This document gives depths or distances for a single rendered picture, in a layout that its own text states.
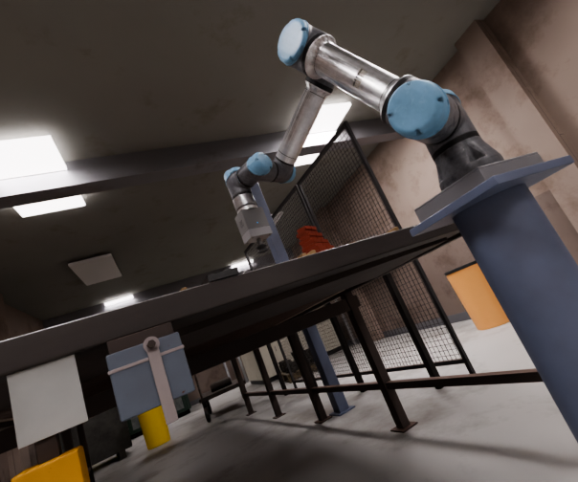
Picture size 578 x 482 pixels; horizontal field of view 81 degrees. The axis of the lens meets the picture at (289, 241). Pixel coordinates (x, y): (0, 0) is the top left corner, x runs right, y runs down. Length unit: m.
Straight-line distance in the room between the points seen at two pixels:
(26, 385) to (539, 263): 1.00
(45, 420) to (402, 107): 0.90
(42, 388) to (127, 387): 0.14
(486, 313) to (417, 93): 3.70
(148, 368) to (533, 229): 0.83
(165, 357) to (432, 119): 0.72
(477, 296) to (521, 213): 3.47
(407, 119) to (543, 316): 0.50
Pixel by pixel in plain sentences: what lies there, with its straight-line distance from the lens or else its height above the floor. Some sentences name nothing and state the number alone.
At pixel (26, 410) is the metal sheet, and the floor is 0.79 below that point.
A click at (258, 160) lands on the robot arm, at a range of 1.13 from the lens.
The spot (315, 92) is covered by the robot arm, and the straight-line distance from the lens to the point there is 1.18.
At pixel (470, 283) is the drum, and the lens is 4.30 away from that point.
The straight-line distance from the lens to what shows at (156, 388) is 0.74.
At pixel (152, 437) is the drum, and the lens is 6.07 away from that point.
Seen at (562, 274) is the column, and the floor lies 0.64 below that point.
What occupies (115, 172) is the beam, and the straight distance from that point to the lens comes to 3.82.
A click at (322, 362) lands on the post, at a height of 0.42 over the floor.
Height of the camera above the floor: 0.74
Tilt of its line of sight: 15 degrees up
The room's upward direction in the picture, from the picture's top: 22 degrees counter-clockwise
